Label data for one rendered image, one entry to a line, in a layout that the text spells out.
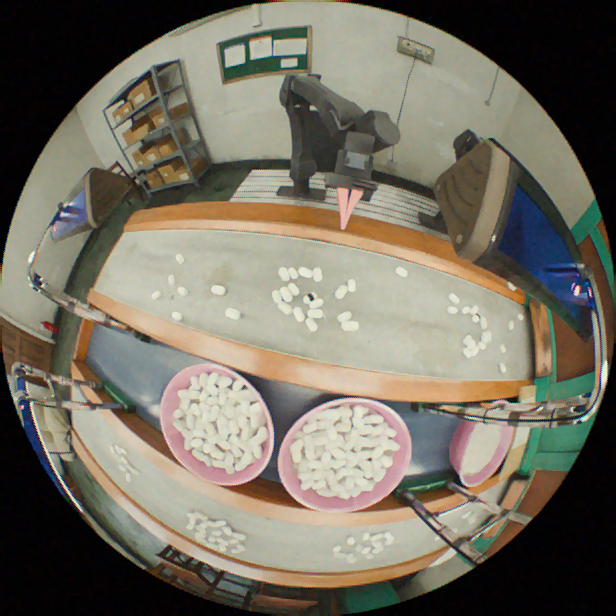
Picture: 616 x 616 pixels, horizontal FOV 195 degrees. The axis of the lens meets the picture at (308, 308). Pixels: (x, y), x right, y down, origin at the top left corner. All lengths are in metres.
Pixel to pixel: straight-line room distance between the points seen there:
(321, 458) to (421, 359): 0.31
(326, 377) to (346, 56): 2.33
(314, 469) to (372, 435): 0.14
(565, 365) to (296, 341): 0.92
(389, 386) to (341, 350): 0.12
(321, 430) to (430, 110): 2.48
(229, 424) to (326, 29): 2.60
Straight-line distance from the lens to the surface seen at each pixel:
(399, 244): 0.53
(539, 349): 0.86
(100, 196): 0.30
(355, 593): 2.86
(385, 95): 2.25
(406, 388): 0.40
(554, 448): 0.92
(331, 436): 0.39
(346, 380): 0.35
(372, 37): 2.32
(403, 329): 0.44
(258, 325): 0.40
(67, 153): 4.83
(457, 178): 0.15
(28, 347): 4.62
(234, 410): 0.41
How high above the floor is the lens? 1.11
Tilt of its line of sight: 70 degrees down
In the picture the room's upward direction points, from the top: 1 degrees clockwise
